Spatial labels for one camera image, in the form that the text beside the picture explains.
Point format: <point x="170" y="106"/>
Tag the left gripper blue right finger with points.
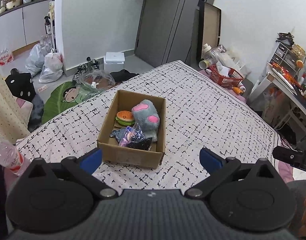
<point x="210" y="161"/>

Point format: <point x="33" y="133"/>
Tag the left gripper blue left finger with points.
<point x="91" y="161"/>

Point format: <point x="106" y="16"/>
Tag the black sequin pouch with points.
<point x="132" y="137"/>

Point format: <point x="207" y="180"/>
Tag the burger plush toy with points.
<point x="125" y="118"/>

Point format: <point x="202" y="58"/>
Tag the grey plush paw toy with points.
<point x="145" y="114"/>

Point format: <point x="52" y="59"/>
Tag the brown cardboard box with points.
<point x="125" y="101"/>

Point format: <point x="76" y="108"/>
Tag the green cartoon floor mat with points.
<point x="70" y="94"/>

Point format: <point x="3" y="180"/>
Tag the pink drink bottle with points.
<point x="11" y="158"/>

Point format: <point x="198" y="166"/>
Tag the red plastic basket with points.
<point x="231" y="80"/>

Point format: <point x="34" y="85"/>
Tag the cream dotted cloth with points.
<point x="12" y="121"/>

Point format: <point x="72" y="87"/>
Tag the white cluttered desk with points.
<point x="280" y="102"/>

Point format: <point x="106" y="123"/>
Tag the white plastic garbage bag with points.
<point x="53" y="61"/>

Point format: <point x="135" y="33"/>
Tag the white square appliance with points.
<point x="114" y="61"/>

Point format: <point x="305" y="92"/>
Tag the clear plastic bottle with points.
<point x="213" y="55"/>

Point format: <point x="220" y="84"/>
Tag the grey plastic garbage bag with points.
<point x="35" y="62"/>

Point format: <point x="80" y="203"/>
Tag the red white snack bag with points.
<point x="6" y="57"/>

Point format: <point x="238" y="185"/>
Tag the grey door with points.
<point x="171" y="30"/>

